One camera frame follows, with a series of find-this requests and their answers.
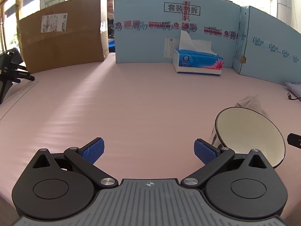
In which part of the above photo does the blue cardboard panel script print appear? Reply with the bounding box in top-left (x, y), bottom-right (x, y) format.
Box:
top-left (233, 5), bottom-right (301, 86)

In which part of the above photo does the white bowl with dark rim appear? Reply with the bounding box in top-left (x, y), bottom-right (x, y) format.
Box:
top-left (209, 107), bottom-right (286, 169)

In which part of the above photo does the lavender fabric pouch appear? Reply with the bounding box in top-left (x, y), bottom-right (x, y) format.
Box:
top-left (285, 82), bottom-right (301, 100)

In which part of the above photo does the blue tissue box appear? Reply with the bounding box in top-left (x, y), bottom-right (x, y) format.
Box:
top-left (172, 30), bottom-right (224, 76)

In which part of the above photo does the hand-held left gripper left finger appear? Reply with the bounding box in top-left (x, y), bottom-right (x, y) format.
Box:
top-left (22, 137), bottom-right (119, 190)

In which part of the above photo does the black device stand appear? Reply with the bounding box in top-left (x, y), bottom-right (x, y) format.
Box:
top-left (0, 47), bottom-right (35, 104)

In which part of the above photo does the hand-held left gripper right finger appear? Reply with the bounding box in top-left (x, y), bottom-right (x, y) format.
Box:
top-left (181, 138), bottom-right (275, 190)

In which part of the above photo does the white paper label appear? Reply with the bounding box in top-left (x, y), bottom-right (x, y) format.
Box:
top-left (164, 38), bottom-right (180, 58)

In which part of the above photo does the beige cleaning cloth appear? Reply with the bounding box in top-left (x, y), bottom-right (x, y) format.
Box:
top-left (236, 95), bottom-right (271, 119)

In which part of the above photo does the light blue cardboard barrier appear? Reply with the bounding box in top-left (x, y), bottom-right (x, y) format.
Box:
top-left (112, 0), bottom-right (242, 64)

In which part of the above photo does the brown cardboard box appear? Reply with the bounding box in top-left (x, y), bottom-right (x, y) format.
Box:
top-left (16, 0), bottom-right (110, 74)

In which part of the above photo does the white air conditioner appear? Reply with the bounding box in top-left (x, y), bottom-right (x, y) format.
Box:
top-left (273, 0), bottom-right (294, 26)

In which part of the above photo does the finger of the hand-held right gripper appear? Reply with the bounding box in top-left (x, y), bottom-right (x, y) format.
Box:
top-left (287, 133), bottom-right (301, 149)

